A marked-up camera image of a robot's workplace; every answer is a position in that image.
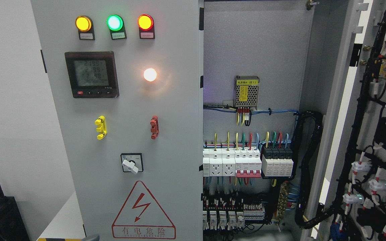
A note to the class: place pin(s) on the green indicator lamp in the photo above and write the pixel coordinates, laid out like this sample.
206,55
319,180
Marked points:
116,27

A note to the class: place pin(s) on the yellow indicator lamp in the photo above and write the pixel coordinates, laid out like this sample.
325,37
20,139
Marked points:
85,28

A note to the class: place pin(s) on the yellow terminal post block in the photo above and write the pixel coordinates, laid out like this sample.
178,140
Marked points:
101,127

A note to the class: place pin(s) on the red electric warning sticker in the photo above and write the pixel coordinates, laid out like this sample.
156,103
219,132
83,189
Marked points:
142,217

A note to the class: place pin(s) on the black equipment at left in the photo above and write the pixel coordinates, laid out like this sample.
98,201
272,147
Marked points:
11,223

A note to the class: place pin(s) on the relay terminal row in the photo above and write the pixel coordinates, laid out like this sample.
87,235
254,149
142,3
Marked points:
223,212

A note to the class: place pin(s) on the black surge protector block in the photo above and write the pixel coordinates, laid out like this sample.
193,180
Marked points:
277,162

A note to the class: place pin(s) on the red indicator lamp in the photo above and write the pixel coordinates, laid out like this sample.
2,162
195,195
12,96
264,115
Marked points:
146,27

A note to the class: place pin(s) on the metal mesh power supply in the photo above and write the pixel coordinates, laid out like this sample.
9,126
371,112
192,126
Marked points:
246,91

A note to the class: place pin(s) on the grey cabinet door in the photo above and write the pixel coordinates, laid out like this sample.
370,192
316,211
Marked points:
353,180
171,161

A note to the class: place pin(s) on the white rotary selector switch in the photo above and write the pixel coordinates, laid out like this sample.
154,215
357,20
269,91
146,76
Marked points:
132,162

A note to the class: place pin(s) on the white socket breaker row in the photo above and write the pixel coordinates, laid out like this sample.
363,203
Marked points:
231,162

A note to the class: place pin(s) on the red terminal post block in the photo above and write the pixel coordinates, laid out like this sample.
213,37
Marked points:
154,127

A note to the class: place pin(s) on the black digital power meter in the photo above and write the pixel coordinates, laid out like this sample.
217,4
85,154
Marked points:
92,74

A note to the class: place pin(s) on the white glowing indicator lamp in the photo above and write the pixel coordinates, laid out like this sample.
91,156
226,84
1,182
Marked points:
150,74

